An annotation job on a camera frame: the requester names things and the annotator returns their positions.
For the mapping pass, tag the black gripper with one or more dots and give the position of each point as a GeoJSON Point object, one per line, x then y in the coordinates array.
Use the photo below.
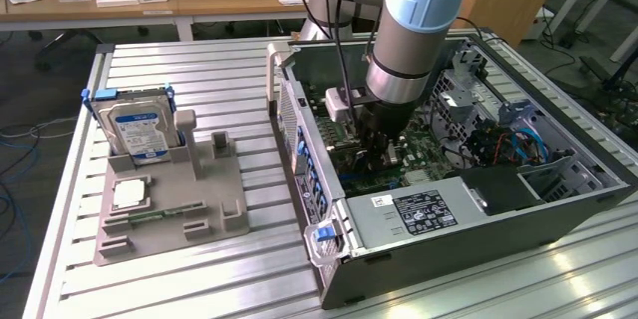
{"type": "Point", "coordinates": [386, 121]}

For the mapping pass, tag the green graphics card black fan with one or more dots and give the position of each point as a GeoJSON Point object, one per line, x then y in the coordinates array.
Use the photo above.
{"type": "Point", "coordinates": [363, 160]}

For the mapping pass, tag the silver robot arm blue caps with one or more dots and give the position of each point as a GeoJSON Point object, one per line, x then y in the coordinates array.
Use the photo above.
{"type": "Point", "coordinates": [414, 35]}

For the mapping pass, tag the green motherboard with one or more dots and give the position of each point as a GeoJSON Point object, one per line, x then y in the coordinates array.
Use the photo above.
{"type": "Point", "coordinates": [424, 147]}

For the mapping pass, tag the blue expansion slot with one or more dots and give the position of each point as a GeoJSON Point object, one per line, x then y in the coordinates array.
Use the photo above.
{"type": "Point", "coordinates": [351, 177]}

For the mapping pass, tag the silver chipset heatsink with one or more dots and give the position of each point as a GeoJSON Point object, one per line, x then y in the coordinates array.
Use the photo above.
{"type": "Point", "coordinates": [420, 178]}

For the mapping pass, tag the grey power supply with label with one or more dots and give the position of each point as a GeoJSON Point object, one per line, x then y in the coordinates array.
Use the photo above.
{"type": "Point", "coordinates": [379, 218]}

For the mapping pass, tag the blue case latch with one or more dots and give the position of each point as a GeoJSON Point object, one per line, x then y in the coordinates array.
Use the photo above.
{"type": "Point", "coordinates": [323, 233]}

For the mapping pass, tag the black grey open PC case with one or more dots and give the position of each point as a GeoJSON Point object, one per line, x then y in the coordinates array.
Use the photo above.
{"type": "Point", "coordinates": [449, 266]}

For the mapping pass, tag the grey parts rack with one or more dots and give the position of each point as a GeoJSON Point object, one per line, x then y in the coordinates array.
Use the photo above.
{"type": "Point", "coordinates": [210, 199]}

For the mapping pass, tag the hard disk with blue carrier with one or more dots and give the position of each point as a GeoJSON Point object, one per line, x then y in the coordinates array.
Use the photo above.
{"type": "Point", "coordinates": [139, 128]}

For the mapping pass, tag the green RAM stick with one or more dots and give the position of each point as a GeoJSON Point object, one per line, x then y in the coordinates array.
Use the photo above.
{"type": "Point", "coordinates": [154, 215]}

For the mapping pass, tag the silver CPU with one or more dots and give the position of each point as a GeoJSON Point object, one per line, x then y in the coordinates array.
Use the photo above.
{"type": "Point", "coordinates": [131, 194]}

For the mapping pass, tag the black chair base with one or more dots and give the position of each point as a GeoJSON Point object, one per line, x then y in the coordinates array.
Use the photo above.
{"type": "Point", "coordinates": [64, 40]}

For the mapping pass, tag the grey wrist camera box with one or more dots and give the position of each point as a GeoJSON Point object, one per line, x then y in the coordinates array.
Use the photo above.
{"type": "Point", "coordinates": [339, 106]}

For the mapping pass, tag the white desk frame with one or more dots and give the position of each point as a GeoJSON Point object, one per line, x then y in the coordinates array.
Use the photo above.
{"type": "Point", "coordinates": [573, 1]}

